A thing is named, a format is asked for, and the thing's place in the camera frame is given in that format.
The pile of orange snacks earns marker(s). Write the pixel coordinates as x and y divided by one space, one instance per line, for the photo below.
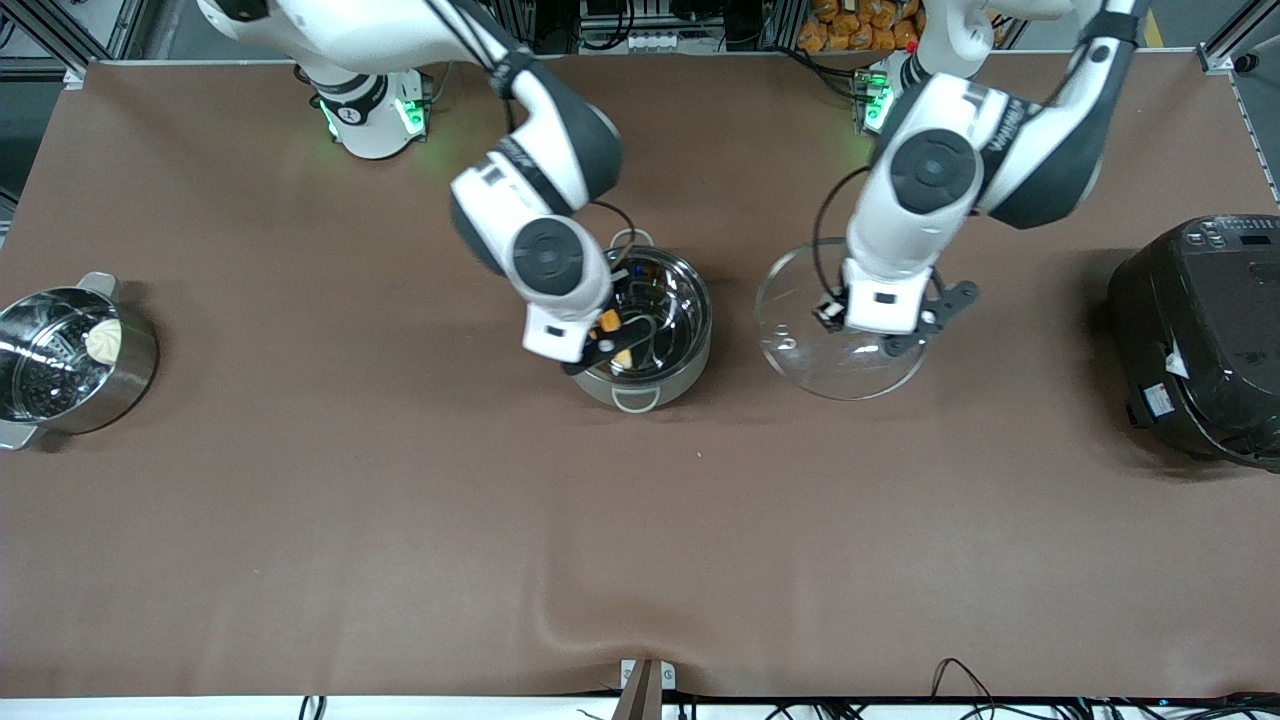
850 25

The white steamed bun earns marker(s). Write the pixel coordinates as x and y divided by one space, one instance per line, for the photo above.
104 342

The white power strip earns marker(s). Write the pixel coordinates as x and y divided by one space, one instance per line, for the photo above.
650 42

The metal table clamp bracket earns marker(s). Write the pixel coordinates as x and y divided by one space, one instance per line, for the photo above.
648 690

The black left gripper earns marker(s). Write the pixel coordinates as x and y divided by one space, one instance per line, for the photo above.
832 309

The black rice cooker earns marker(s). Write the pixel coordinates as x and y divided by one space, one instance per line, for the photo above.
1200 340

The round glass pot lid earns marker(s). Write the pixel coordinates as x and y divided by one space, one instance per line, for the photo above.
800 340

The stainless steel steamer pot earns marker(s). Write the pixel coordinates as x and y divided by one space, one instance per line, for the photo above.
135 385

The aluminium frame profile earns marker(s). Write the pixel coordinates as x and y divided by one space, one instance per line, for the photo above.
1268 125

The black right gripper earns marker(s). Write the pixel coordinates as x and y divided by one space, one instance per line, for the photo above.
630 318

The yellow corn cob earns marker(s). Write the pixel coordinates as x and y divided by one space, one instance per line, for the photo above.
625 356

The perforated steel steamer tray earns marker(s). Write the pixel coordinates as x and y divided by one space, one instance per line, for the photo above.
40 380

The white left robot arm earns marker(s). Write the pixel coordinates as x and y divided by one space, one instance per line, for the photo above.
935 165

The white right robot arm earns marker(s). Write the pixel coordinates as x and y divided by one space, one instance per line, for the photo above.
520 120

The steel pot at centre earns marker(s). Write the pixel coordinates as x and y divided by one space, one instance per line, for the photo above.
690 378

